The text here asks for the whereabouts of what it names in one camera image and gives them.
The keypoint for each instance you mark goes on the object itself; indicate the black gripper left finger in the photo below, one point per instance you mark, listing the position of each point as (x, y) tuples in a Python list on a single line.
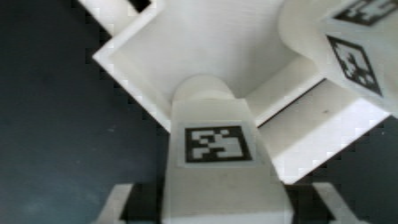
[(108, 216)]

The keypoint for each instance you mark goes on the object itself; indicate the white chair seat part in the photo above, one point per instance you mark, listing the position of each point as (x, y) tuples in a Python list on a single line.
[(211, 37)]

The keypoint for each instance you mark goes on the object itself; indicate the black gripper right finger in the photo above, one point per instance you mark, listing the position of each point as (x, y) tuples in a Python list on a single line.
[(336, 204)]

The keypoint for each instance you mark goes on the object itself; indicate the white chair leg block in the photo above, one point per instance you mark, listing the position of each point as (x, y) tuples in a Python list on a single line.
[(222, 188), (341, 33)]

